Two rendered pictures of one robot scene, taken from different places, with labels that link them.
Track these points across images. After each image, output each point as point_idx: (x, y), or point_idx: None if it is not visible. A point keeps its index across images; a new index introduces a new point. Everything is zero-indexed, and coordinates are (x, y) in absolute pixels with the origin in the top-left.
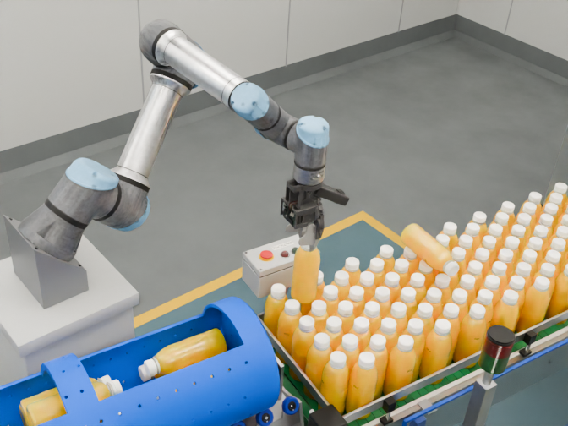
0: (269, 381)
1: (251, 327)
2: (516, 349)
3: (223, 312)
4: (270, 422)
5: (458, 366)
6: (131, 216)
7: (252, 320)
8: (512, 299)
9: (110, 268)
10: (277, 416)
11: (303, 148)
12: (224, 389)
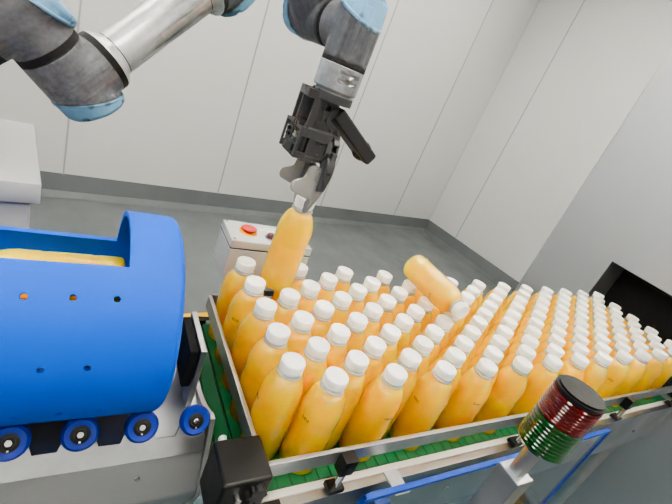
0: (152, 353)
1: (160, 248)
2: (503, 435)
3: (128, 216)
4: (146, 437)
5: (447, 434)
6: (82, 91)
7: (168, 240)
8: (526, 367)
9: (30, 156)
10: (169, 431)
11: (342, 21)
12: (41, 332)
